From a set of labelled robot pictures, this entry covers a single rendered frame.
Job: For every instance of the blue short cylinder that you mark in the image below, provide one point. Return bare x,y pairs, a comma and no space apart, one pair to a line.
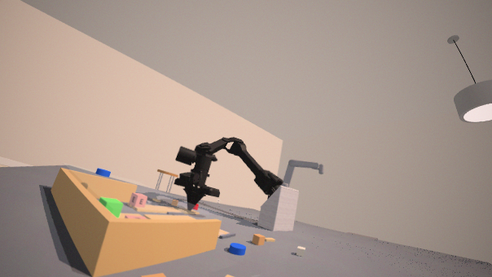
237,249
103,172

